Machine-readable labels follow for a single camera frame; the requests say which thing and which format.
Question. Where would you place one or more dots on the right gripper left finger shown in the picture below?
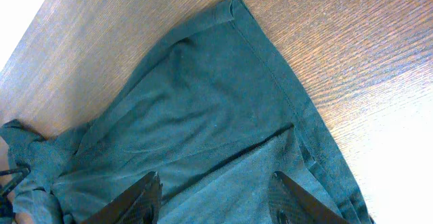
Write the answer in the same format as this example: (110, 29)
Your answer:
(139, 204)

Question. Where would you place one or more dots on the dark green t-shirt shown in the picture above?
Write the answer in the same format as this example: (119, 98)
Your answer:
(214, 109)

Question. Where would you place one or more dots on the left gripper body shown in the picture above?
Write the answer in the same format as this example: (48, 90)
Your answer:
(18, 175)

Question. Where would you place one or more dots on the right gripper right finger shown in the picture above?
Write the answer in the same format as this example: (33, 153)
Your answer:
(289, 203)

